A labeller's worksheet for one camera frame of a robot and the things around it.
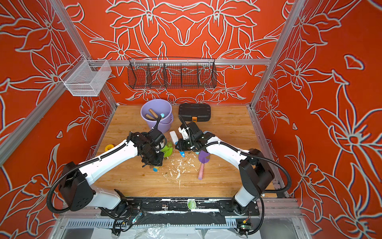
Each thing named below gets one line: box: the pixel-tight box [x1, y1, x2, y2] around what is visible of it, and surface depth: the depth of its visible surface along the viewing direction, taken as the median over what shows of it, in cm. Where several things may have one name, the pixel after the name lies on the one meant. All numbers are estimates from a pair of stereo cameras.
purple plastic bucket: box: [140, 98, 174, 134], surface depth 100 cm
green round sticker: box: [187, 199, 197, 210], surface depth 76 cm
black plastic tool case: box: [178, 103, 212, 123], surface depth 112 cm
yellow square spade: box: [148, 108, 159, 119], surface depth 104 cm
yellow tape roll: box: [104, 144, 115, 152], surface depth 96 cm
